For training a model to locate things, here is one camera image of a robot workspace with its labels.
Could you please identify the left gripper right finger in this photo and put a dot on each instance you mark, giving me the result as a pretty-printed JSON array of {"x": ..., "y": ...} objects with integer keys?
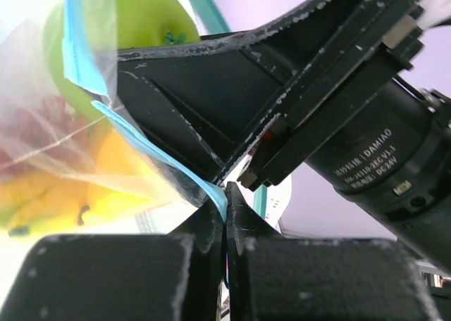
[{"x": 272, "y": 277}]

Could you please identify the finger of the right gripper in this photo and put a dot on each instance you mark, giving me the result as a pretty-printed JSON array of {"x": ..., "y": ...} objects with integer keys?
[{"x": 203, "y": 103}]

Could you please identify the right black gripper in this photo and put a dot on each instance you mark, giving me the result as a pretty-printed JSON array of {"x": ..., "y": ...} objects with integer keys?
[{"x": 340, "y": 53}]

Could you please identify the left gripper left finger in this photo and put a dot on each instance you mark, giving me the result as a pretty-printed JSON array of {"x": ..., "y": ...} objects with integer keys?
[{"x": 175, "y": 276}]

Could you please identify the yellow fake banana bunch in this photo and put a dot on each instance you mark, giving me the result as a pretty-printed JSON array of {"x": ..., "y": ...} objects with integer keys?
[{"x": 46, "y": 204}]

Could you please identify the green fake apple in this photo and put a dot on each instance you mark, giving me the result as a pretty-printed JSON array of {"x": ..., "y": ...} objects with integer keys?
[{"x": 81, "y": 40}]

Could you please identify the clear zip top bag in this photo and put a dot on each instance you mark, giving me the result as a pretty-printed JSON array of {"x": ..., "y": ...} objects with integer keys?
[{"x": 25, "y": 81}]

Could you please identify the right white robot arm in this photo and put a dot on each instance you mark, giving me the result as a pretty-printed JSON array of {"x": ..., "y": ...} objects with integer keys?
[{"x": 392, "y": 159}]

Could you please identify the red fake grape bunch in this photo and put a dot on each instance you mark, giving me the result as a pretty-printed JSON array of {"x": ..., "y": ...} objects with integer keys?
[{"x": 50, "y": 136}]

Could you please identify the white perforated plastic basket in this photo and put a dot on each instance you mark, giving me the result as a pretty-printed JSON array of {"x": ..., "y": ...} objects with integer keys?
[{"x": 278, "y": 198}]

